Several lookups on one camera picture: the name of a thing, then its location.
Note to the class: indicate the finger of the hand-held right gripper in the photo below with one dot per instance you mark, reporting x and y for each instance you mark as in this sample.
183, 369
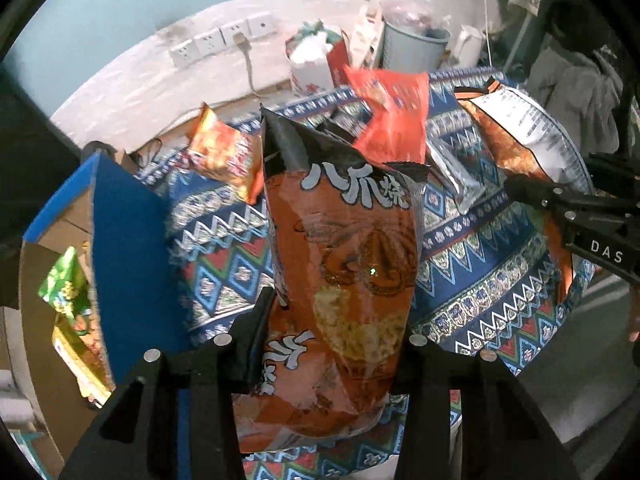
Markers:
535, 192
615, 177

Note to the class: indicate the red and white paper bag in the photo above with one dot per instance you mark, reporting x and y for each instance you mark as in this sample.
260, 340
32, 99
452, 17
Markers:
312, 67

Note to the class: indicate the orange octopus snack bag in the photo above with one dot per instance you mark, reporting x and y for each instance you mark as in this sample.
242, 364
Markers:
345, 260

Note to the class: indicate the person's right hand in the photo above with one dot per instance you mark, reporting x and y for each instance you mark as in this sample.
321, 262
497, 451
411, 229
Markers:
635, 325

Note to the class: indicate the light blue trash bin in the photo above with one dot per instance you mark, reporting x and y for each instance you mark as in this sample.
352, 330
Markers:
415, 47

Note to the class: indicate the small brown cardboard box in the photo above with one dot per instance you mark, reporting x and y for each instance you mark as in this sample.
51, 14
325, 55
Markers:
127, 159

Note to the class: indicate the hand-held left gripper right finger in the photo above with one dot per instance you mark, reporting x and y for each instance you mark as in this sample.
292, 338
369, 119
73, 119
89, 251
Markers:
425, 360

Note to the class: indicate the grey cloth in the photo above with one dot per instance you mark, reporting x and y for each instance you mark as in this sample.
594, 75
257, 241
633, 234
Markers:
575, 95

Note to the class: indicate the white electric kettle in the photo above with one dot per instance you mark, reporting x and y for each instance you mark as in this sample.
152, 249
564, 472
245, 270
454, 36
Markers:
467, 47

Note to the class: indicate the white-backed orange snack bag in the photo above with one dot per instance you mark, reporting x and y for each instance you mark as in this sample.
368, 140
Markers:
530, 135

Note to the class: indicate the blue cardboard box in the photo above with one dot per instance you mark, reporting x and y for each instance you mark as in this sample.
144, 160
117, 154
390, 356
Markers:
130, 240

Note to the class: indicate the green snack bag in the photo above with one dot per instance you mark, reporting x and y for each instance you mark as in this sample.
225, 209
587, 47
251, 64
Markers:
65, 285

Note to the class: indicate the red snack bag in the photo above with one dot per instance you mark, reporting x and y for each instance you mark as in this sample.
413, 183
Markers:
395, 110

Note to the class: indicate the silver snack packet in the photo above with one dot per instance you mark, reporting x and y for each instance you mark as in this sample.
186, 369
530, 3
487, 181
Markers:
455, 175

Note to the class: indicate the long yellow snack packet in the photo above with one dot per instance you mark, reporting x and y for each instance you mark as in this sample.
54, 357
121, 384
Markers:
82, 355

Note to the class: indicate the blue patterned blanket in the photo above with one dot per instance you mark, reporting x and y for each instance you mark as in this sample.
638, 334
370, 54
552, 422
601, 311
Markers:
490, 285

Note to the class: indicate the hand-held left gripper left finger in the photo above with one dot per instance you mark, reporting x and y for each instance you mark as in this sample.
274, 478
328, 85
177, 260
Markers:
255, 340

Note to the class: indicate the small orange snack bag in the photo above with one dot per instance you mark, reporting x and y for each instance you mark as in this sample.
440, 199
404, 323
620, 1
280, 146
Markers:
225, 155

